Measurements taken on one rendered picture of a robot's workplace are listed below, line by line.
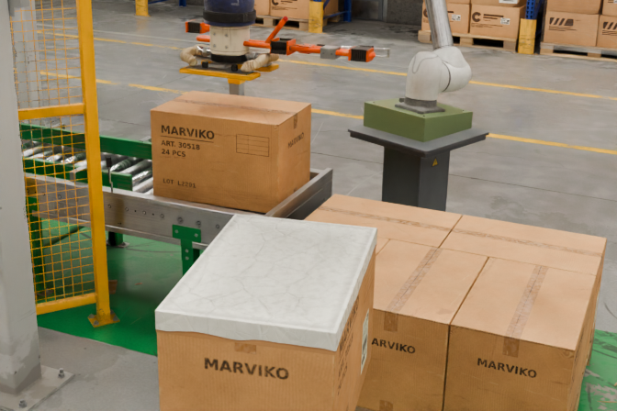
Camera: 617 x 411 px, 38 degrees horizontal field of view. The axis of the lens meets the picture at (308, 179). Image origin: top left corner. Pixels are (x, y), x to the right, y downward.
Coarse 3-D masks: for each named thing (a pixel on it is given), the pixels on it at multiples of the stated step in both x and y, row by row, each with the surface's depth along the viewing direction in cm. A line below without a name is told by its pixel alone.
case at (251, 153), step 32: (192, 96) 406; (224, 96) 407; (160, 128) 383; (192, 128) 378; (224, 128) 372; (256, 128) 367; (288, 128) 375; (160, 160) 388; (192, 160) 382; (224, 160) 377; (256, 160) 372; (288, 160) 380; (160, 192) 393; (192, 192) 387; (224, 192) 382; (256, 192) 376; (288, 192) 385
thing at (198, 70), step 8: (232, 64) 373; (184, 72) 378; (192, 72) 376; (200, 72) 375; (208, 72) 373; (216, 72) 372; (224, 72) 372; (232, 72) 371; (240, 72) 370; (248, 72) 370; (256, 72) 373; (248, 80) 367
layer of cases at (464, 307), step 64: (384, 256) 339; (448, 256) 340; (512, 256) 341; (576, 256) 342; (384, 320) 298; (448, 320) 291; (512, 320) 292; (576, 320) 292; (384, 384) 306; (448, 384) 295; (512, 384) 286; (576, 384) 308
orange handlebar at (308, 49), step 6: (198, 36) 384; (204, 36) 387; (246, 42) 375; (252, 42) 374; (258, 42) 374; (294, 48) 367; (300, 48) 366; (306, 48) 366; (312, 48) 365; (318, 48) 364; (336, 54) 361; (342, 54) 360; (372, 54) 357
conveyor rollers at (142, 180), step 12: (24, 144) 466; (36, 144) 472; (48, 144) 468; (36, 156) 447; (60, 156) 450; (72, 156) 448; (84, 156) 453; (120, 156) 452; (120, 168) 436; (132, 168) 432; (144, 168) 440; (132, 180) 417; (144, 180) 425; (144, 192) 410; (204, 204) 390
